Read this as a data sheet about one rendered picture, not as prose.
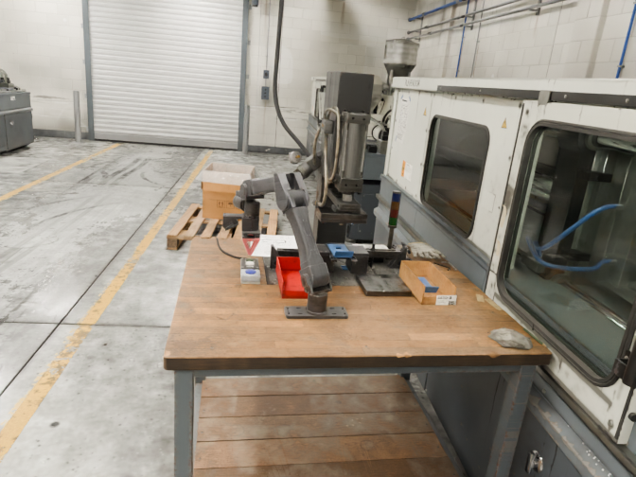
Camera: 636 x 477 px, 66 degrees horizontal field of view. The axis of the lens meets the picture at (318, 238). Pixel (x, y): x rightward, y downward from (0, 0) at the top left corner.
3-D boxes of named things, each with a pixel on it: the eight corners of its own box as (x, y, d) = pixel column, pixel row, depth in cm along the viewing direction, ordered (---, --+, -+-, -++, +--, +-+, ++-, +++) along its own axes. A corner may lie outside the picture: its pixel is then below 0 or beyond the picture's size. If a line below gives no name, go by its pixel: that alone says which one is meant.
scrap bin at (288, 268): (281, 298, 166) (282, 282, 164) (275, 271, 190) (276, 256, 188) (316, 299, 168) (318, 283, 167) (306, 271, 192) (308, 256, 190)
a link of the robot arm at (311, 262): (304, 291, 155) (277, 195, 162) (321, 287, 159) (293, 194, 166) (315, 286, 151) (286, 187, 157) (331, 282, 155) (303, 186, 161)
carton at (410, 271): (420, 307, 172) (424, 286, 170) (397, 278, 195) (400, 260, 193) (454, 307, 174) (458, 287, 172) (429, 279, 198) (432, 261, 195)
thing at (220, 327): (164, 609, 154) (162, 357, 126) (189, 408, 246) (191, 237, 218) (494, 577, 174) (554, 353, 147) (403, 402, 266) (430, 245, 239)
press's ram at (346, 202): (320, 230, 185) (327, 150, 176) (309, 212, 209) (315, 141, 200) (366, 232, 188) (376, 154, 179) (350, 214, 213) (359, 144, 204)
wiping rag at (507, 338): (478, 332, 157) (500, 350, 145) (480, 324, 157) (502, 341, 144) (518, 332, 160) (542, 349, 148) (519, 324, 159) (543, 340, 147)
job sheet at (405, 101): (393, 141, 355) (399, 93, 345) (395, 141, 356) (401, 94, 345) (402, 146, 331) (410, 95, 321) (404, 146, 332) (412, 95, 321)
